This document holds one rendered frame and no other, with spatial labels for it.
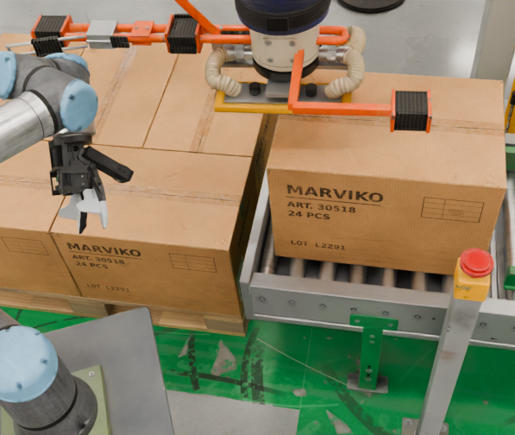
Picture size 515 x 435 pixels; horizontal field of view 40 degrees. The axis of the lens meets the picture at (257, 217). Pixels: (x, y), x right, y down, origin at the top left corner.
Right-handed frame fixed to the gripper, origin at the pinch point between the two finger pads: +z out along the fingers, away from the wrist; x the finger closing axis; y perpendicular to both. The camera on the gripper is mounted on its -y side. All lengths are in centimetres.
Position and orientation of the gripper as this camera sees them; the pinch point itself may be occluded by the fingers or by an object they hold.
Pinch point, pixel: (95, 231)
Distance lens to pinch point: 150.6
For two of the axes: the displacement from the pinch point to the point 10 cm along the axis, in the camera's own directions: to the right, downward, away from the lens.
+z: 1.2, 9.9, -0.3
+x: 5.4, -0.9, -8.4
